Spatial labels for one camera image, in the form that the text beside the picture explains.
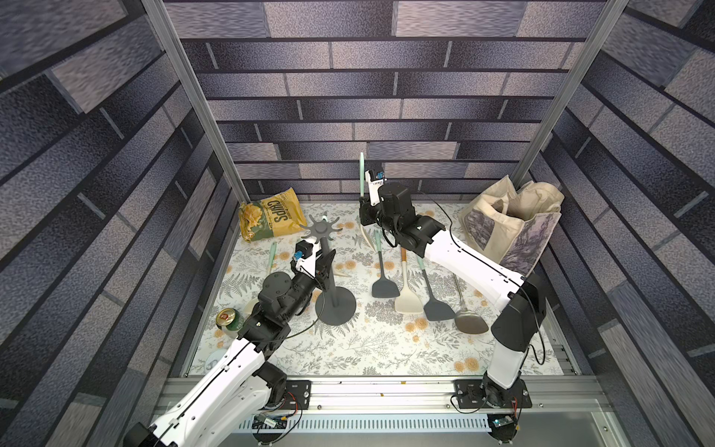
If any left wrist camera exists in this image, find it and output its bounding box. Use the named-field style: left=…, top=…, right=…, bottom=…
left=290, top=238, right=318, bottom=279

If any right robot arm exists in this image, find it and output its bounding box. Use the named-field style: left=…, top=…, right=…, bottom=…
left=359, top=179, right=546, bottom=409

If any grey utensil rack stand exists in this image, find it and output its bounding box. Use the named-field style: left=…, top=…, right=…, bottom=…
left=306, top=215, right=357, bottom=327

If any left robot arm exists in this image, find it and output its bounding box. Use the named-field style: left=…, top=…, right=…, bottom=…
left=122, top=241, right=336, bottom=446

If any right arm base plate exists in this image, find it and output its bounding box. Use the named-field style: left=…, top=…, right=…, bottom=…
left=452, top=378, right=533, bottom=410

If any green drink can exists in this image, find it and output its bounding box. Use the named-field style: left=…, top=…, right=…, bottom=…
left=215, top=307, right=243, bottom=336

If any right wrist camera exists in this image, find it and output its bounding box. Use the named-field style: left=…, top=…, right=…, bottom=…
left=364, top=169, right=387, bottom=206

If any wooden handle white spatula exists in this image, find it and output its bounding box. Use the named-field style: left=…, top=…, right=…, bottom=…
left=394, top=248, right=424, bottom=315

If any green handle grey spoon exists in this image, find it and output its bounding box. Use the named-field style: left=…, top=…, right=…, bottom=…
left=452, top=275, right=489, bottom=335

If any circuit board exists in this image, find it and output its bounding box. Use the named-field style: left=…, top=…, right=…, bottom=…
left=251, top=415, right=290, bottom=431
left=487, top=415, right=519, bottom=444

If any right circuit board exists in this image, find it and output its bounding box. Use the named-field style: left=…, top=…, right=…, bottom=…
left=487, top=415, right=519, bottom=444

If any canvas tote bag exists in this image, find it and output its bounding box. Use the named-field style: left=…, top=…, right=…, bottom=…
left=458, top=176, right=564, bottom=277

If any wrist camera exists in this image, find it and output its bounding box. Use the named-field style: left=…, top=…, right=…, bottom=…
left=364, top=169, right=387, bottom=206
left=290, top=238, right=318, bottom=279

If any left circuit board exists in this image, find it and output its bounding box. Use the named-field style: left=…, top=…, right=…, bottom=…
left=251, top=415, right=290, bottom=431

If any green handle cream utensil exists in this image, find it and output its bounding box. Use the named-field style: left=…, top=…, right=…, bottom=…
left=358, top=152, right=376, bottom=251

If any green handle grey turner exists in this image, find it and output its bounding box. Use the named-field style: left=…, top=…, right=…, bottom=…
left=417, top=257, right=455, bottom=321

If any yellow chips bag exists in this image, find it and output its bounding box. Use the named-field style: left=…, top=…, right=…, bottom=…
left=238, top=188, right=307, bottom=242

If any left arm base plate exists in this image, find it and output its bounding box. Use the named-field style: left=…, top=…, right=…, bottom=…
left=266, top=380, right=313, bottom=412

